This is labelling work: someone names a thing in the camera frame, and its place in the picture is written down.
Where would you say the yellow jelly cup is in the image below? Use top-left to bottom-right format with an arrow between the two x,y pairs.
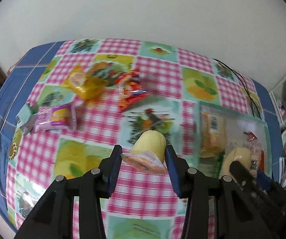
121,130 -> 168,175

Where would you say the tan biscuit packet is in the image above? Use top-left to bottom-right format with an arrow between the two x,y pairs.
200,112 -> 227,158

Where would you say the purple snack packet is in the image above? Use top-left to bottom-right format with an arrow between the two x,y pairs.
33,102 -> 77,133

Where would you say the red blue snack packet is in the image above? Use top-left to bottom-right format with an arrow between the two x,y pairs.
116,68 -> 148,112

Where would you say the yellow snack packet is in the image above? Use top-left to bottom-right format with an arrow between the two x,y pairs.
61,63 -> 108,100

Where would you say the green white biscuit packet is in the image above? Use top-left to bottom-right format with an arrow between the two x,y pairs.
212,152 -> 225,178

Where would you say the small mint green packet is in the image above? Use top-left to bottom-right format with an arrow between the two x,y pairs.
16,103 -> 37,135

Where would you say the green rimmed white box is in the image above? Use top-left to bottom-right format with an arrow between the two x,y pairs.
192,101 -> 272,177

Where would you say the colourful checkered tablecloth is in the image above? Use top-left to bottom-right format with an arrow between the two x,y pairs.
6,38 -> 271,238

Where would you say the blue bed sheet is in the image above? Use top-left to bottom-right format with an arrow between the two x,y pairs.
0,38 -> 283,231

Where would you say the black cable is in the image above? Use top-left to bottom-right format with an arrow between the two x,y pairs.
212,58 -> 265,120

